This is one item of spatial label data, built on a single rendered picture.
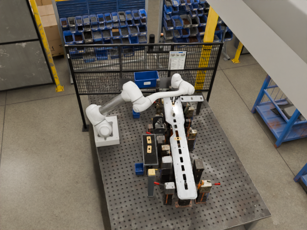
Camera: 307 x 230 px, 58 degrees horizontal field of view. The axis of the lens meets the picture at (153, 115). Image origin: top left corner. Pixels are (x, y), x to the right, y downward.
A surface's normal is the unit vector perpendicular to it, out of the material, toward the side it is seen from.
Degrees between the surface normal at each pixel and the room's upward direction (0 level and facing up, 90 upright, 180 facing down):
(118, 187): 0
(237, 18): 90
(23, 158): 0
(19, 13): 90
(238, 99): 0
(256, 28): 90
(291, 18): 90
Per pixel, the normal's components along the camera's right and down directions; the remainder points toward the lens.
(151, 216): 0.04, -0.66
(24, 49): 0.27, 0.72
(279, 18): -0.96, 0.18
